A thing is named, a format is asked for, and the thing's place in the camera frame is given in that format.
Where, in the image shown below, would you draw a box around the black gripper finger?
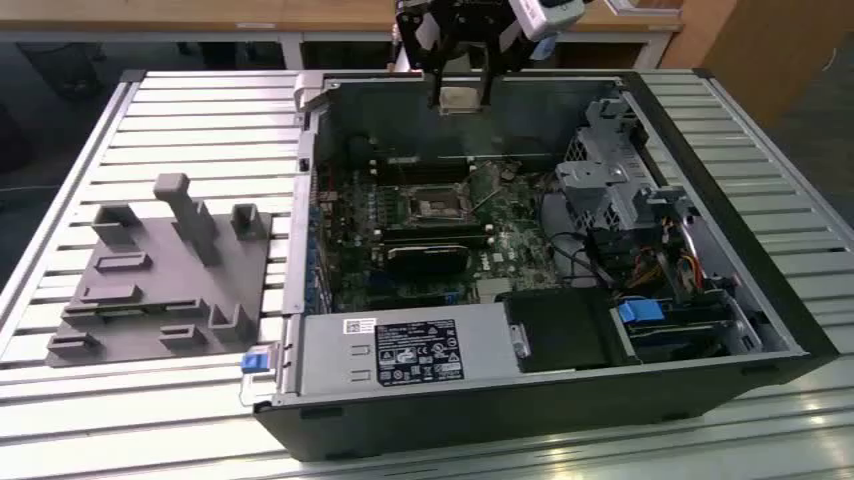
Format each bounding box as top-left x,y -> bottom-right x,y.
428,41 -> 467,109
475,41 -> 510,109

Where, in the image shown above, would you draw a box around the silver CPU plate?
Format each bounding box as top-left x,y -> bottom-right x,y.
438,85 -> 483,115

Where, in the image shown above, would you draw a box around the metal socket cover frame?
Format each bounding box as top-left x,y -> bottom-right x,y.
464,158 -> 506,222

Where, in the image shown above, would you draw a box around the CPU socket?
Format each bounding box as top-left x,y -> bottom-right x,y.
399,183 -> 472,225

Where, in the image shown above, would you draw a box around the white tray on desk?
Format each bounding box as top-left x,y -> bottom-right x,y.
603,0 -> 686,17

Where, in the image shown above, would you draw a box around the metal drive cage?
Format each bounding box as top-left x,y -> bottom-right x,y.
553,97 -> 702,231

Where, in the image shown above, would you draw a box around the green motherboard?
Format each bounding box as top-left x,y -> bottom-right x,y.
310,159 -> 589,314

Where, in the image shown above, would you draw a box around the black graphics card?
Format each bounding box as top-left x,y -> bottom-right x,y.
383,242 -> 472,279

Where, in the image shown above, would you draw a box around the wooden desk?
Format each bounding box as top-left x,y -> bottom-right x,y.
0,0 -> 686,71

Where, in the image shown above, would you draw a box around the wooden cabinet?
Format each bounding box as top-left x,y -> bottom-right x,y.
657,0 -> 854,131

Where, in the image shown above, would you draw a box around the silver chipset heatsink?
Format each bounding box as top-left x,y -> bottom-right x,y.
476,278 -> 514,304

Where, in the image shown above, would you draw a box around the blue disk carrier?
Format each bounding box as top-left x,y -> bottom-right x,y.
617,298 -> 667,326

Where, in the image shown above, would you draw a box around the black printed label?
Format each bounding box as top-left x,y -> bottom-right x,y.
374,319 -> 463,389

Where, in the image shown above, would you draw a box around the black waste bin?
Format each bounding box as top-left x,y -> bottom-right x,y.
16,42 -> 106,101

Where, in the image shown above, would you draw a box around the grey power supply unit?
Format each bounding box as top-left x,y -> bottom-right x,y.
292,302 -> 526,396

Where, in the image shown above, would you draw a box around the grey parts rack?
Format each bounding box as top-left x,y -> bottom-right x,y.
43,172 -> 275,369

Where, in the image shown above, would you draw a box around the black hard disk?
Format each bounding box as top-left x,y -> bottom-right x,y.
626,319 -> 733,361

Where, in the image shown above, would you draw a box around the black open PC case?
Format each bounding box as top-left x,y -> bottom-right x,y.
251,68 -> 841,464

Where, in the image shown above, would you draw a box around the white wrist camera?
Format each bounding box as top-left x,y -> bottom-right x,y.
510,0 -> 590,41

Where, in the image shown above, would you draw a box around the black plastic cable bracket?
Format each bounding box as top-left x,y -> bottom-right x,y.
583,227 -> 646,291

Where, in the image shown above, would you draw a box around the yellow black power wires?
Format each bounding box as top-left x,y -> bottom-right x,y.
626,249 -> 666,291

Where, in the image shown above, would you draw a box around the orange flat wire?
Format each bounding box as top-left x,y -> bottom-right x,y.
677,252 -> 707,291

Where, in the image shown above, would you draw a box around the black plastic duct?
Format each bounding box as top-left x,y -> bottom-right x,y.
499,288 -> 633,374

